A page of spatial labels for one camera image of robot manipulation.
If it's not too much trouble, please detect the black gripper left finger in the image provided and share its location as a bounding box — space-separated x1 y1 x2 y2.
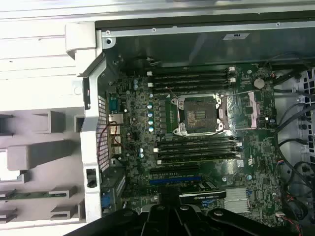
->
64 186 172 236

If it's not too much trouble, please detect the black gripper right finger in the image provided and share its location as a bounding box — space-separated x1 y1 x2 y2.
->
171 186 300 236

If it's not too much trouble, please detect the thin metal locking lever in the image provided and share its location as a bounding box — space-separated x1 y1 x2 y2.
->
165 86 179 100
219 88 273 97

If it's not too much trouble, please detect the metal socket cover frame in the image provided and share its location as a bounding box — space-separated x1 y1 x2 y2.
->
216 91 262 130

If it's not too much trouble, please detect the CPU socket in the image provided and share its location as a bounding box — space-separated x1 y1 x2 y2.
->
171 94 232 136

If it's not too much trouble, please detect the black graphics card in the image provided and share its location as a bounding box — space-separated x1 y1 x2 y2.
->
159 180 227 205

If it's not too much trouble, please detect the blue expansion slot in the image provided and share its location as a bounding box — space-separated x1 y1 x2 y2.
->
149 178 201 186

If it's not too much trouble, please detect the silver finned heat sink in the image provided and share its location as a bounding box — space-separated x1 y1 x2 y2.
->
223 187 250 214

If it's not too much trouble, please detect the black expansion slot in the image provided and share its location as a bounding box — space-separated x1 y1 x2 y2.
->
149 165 200 173

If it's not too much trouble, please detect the black RAM slot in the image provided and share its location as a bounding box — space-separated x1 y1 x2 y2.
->
157 148 241 158
157 136 236 145
152 72 234 82
147 77 236 88
146 66 236 76
152 83 234 94
157 154 244 166
153 142 244 153

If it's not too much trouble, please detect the green motherboard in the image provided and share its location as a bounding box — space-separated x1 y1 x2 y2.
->
108 62 286 227

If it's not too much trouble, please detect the green RAM stick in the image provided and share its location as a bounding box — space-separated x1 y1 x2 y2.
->
0 191 69 199

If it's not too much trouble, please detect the grey parts rack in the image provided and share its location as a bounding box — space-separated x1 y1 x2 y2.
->
0 109 86 224

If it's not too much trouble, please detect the open black PC case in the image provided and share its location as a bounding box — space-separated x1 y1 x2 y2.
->
64 19 315 236

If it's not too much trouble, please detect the black case cable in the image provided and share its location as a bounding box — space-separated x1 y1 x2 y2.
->
275 102 315 197

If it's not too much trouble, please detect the white case wall sticker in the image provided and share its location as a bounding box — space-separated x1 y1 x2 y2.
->
222 32 251 40

